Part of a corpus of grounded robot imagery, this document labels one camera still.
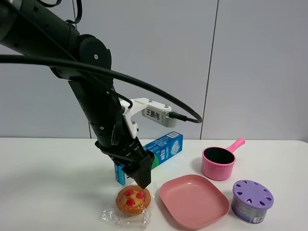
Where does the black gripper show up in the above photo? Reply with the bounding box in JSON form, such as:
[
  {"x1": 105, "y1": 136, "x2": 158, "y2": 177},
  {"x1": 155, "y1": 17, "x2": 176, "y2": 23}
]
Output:
[{"x1": 95, "y1": 138, "x2": 154, "y2": 188}]

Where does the fruit tart pastry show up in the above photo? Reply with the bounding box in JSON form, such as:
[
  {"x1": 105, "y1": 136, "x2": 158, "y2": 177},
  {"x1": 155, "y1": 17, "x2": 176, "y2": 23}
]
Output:
[{"x1": 101, "y1": 184, "x2": 155, "y2": 231}]

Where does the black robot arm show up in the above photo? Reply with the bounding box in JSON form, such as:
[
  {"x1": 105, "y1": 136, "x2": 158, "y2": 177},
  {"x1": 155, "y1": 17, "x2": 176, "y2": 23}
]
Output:
[{"x1": 0, "y1": 0, "x2": 154, "y2": 188}]

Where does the blue green toothpaste box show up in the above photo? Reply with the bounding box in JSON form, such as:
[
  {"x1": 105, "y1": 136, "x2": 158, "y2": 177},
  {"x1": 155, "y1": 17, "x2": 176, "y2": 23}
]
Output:
[{"x1": 114, "y1": 131, "x2": 183, "y2": 186}]

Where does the pink square plate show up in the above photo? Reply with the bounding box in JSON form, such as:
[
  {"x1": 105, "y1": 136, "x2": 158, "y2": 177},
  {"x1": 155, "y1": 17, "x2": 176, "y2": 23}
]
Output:
[{"x1": 159, "y1": 174, "x2": 230, "y2": 230}]

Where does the pink toy saucepan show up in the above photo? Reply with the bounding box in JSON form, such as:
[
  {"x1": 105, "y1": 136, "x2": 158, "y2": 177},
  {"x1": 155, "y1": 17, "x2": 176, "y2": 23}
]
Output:
[{"x1": 201, "y1": 138, "x2": 245, "y2": 181}]

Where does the purple air freshener can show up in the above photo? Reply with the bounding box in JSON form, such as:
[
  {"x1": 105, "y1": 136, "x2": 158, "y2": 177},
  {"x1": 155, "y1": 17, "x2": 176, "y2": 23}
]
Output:
[{"x1": 231, "y1": 180, "x2": 274, "y2": 224}]

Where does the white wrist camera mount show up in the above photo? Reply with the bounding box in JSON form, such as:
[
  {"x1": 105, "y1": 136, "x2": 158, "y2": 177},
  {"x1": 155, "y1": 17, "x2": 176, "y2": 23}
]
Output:
[{"x1": 120, "y1": 98, "x2": 177, "y2": 139}]

